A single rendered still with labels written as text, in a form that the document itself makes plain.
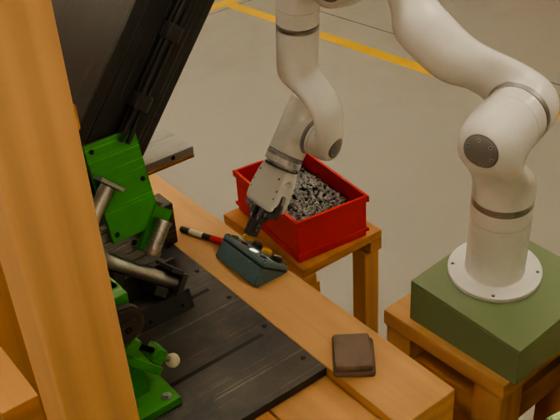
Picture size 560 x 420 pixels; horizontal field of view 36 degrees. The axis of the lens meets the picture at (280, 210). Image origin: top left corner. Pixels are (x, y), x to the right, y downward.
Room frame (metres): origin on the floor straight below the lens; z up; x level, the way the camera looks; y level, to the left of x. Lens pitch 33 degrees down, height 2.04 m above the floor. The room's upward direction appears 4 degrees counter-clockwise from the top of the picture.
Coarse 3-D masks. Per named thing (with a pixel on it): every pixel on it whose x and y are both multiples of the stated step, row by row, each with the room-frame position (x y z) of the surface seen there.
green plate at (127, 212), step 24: (96, 144) 1.47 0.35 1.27; (120, 144) 1.49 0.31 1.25; (96, 168) 1.45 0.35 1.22; (120, 168) 1.47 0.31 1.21; (144, 168) 1.50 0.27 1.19; (120, 192) 1.46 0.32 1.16; (144, 192) 1.48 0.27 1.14; (120, 216) 1.44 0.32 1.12; (144, 216) 1.46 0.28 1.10; (120, 240) 1.42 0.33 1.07
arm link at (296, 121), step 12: (288, 108) 1.69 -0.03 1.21; (300, 108) 1.67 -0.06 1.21; (288, 120) 1.67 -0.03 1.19; (300, 120) 1.66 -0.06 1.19; (312, 120) 1.66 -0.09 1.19; (276, 132) 1.68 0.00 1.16; (288, 132) 1.65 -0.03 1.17; (300, 132) 1.64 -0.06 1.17; (276, 144) 1.65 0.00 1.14; (288, 144) 1.64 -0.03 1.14; (300, 144) 1.63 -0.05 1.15; (288, 156) 1.63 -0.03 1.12; (300, 156) 1.64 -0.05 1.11
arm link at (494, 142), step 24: (504, 96) 1.34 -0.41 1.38; (528, 96) 1.34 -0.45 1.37; (480, 120) 1.29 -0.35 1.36; (504, 120) 1.27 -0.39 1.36; (528, 120) 1.29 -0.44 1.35; (480, 144) 1.26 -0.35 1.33; (504, 144) 1.25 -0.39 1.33; (528, 144) 1.27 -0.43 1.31; (480, 168) 1.27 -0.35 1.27; (504, 168) 1.25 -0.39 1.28; (528, 168) 1.37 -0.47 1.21; (480, 192) 1.34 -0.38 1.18; (504, 192) 1.30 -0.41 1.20; (528, 192) 1.31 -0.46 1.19; (504, 216) 1.31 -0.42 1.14
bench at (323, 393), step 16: (320, 384) 1.17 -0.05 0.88; (336, 384) 1.17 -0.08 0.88; (288, 400) 1.14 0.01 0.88; (304, 400) 1.13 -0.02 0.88; (320, 400) 1.13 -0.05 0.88; (336, 400) 1.13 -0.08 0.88; (352, 400) 1.12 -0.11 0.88; (272, 416) 1.10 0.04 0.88; (288, 416) 1.10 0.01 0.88; (304, 416) 1.09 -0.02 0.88; (320, 416) 1.09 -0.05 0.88; (336, 416) 1.09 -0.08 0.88; (352, 416) 1.09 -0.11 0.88; (368, 416) 1.08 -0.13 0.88
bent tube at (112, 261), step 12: (108, 180) 1.42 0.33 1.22; (96, 192) 1.42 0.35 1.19; (108, 192) 1.41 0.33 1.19; (96, 204) 1.39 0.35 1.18; (108, 264) 1.36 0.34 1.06; (120, 264) 1.37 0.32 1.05; (132, 264) 1.38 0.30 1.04; (132, 276) 1.38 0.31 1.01; (144, 276) 1.38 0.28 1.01; (156, 276) 1.39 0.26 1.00; (168, 276) 1.41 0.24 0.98
